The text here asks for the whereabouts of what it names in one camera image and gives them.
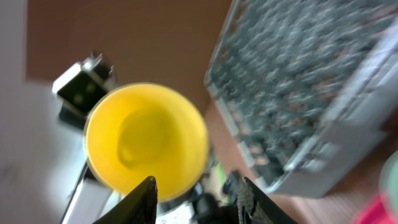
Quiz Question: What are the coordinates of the grey dishwasher rack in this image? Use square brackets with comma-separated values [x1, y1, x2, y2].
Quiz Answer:
[205, 0, 397, 198]

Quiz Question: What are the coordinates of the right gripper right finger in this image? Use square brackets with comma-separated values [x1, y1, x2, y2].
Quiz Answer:
[237, 177, 297, 224]

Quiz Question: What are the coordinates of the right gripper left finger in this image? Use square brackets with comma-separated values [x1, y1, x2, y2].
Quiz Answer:
[93, 176, 158, 224]

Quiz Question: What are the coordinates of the green bowl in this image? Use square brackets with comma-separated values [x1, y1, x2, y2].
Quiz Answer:
[379, 151, 397, 221]

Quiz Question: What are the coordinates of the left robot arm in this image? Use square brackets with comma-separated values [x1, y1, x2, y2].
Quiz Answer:
[60, 150, 218, 224]

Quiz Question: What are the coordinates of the red plastic tray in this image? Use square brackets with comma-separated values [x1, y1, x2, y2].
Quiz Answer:
[351, 192, 397, 224]

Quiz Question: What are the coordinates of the yellow cup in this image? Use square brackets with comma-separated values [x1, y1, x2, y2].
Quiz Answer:
[83, 83, 210, 202]

